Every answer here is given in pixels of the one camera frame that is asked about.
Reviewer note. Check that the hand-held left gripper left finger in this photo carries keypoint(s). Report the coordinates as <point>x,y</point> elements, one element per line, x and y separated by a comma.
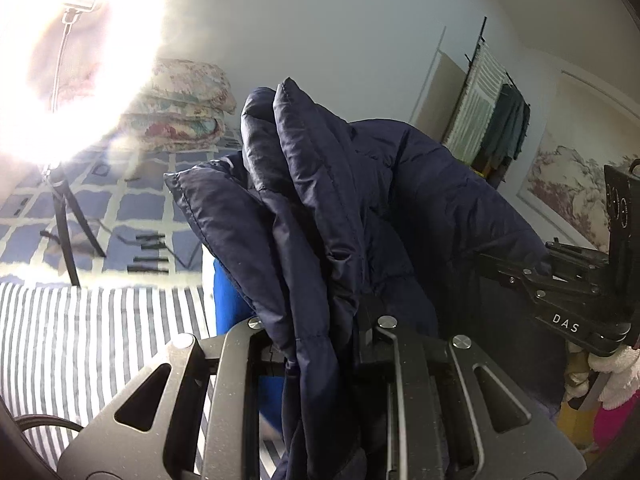
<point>240,360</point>

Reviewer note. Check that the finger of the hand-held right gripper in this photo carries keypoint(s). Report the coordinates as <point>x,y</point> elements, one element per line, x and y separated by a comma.
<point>525,280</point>
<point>580,256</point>

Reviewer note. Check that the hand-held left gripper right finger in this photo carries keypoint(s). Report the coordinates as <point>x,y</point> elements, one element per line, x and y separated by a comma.
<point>380,342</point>

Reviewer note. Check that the navy puffer jacket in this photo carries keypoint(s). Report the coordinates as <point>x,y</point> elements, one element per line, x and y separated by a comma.
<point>350,200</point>

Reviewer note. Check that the black clothes drying rack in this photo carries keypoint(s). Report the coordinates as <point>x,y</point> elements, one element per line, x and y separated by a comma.
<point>482,45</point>

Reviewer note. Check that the person's right hand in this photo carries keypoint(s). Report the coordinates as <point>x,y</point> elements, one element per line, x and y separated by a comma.
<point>617,375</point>

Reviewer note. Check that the person's pink clothing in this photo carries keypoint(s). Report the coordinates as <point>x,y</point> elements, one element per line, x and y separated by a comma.
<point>617,425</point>

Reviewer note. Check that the black hanging garment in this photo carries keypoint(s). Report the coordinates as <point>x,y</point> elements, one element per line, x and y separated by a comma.
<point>526,125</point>

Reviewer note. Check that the grey hanging shirt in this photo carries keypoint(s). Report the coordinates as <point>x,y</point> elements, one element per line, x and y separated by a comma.
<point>505,125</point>

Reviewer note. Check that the striped bed sheet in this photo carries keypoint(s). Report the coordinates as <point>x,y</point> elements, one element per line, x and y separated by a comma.
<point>75,350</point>

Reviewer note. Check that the white hanging towel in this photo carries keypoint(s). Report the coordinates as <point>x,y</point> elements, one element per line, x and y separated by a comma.
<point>475,110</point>

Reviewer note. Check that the blue checked blanket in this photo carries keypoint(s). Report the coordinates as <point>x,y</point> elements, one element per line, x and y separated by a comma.
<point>140,205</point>

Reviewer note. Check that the beige leaning board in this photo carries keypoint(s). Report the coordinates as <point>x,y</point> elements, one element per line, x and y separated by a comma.
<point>442,90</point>

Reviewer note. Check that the black tripod stand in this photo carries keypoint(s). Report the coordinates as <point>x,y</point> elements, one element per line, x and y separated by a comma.
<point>62,210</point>

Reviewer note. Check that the floral pillow stack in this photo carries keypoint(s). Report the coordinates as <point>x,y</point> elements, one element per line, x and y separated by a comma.
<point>185,105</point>

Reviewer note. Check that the framed wall painting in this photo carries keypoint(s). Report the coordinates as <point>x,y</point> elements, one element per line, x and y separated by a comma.
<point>565,185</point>

